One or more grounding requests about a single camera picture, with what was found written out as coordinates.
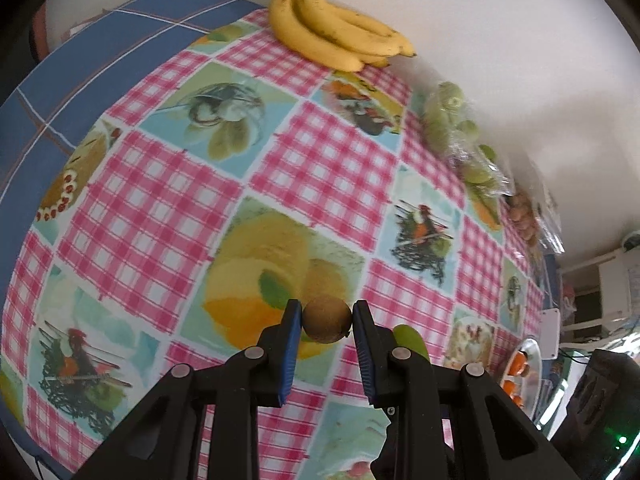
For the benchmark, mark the clear plastic clamshell box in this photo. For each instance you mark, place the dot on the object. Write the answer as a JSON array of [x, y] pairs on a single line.
[[550, 230]]

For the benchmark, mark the pink curved furniture edge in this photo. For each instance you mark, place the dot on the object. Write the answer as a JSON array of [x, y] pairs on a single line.
[[40, 30]]

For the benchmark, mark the bunch of yellow bananas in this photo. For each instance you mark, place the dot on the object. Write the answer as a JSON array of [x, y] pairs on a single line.
[[325, 30]]

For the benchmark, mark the pile of green guavas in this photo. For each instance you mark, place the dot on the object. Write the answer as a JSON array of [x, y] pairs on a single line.
[[442, 115]]

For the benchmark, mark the silver metal plate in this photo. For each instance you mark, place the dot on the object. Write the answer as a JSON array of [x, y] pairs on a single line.
[[532, 375]]

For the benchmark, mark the pile of brown longans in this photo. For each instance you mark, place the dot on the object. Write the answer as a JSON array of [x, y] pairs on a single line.
[[524, 220]]

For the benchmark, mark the brown kiwi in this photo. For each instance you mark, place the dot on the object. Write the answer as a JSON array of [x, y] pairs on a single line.
[[327, 320]]

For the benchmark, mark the white shelf unit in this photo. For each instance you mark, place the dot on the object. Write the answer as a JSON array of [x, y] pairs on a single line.
[[610, 280]]

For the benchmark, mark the pink checkered printed tablecloth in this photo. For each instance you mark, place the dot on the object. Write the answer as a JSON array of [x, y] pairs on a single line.
[[150, 200]]

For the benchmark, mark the green mango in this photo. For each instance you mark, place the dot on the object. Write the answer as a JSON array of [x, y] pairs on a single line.
[[412, 339]]

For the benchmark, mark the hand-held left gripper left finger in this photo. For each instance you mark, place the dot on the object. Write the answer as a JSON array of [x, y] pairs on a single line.
[[289, 355]]

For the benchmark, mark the orange mandarin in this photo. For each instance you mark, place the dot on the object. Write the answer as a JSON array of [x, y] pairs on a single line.
[[521, 363], [517, 401], [509, 386]]

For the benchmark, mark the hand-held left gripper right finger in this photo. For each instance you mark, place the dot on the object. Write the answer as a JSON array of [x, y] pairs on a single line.
[[364, 360]]

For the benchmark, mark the black device with green light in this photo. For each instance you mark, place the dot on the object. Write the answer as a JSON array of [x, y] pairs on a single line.
[[605, 400]]

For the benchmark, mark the white power adapter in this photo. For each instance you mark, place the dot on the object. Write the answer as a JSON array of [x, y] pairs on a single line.
[[550, 332]]

